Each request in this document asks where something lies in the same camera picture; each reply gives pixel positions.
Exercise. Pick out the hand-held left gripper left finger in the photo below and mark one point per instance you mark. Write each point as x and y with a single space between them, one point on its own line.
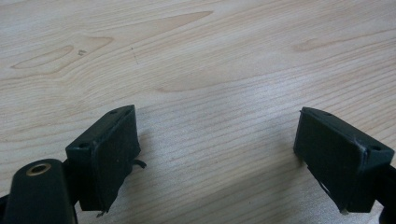
106 155

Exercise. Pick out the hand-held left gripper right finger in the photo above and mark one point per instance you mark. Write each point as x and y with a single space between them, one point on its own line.
336 155

